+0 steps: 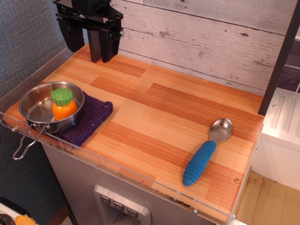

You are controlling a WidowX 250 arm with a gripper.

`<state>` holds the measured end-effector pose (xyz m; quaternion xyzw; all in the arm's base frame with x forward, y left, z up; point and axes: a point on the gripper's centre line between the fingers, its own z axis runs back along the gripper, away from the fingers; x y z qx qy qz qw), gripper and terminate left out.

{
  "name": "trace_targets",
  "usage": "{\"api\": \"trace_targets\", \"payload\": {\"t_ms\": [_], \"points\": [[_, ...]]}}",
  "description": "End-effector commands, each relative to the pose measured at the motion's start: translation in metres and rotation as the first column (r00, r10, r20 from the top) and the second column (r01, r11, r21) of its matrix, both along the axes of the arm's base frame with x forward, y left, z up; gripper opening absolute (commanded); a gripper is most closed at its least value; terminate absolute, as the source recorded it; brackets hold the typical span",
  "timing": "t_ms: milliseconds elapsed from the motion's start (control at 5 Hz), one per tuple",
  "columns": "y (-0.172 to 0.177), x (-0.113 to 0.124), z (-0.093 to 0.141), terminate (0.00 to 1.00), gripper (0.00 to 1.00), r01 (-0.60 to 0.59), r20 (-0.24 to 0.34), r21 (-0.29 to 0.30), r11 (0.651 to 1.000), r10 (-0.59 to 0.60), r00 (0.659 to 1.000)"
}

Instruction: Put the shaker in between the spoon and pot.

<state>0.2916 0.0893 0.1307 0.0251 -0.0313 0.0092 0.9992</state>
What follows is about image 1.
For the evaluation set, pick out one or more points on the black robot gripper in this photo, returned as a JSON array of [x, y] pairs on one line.
[[98, 15]]

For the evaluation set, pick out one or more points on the orange carrot-shaped shaker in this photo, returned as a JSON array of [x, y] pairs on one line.
[[63, 103]]

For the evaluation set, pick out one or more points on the purple knitted cloth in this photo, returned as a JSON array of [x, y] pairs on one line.
[[94, 113]]

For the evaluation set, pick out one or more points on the silver ice dispenser panel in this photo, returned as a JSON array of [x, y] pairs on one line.
[[115, 209]]

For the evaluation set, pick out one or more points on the orange yellow object bottom left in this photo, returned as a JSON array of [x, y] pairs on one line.
[[24, 220]]

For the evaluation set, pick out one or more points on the white toy sink unit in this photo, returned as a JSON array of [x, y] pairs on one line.
[[277, 151]]

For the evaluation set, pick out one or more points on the dark left shelf post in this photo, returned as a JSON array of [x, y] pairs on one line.
[[94, 43]]

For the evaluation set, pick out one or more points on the dark shelf post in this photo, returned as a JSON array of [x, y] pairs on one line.
[[94, 43], [282, 57]]

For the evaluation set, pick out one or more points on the stainless steel pot with handle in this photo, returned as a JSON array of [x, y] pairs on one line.
[[36, 106]]

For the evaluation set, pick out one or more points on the metal spoon with blue handle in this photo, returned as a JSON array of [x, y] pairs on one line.
[[219, 131]]

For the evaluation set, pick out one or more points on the dark right shelf post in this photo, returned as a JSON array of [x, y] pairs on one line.
[[282, 57]]

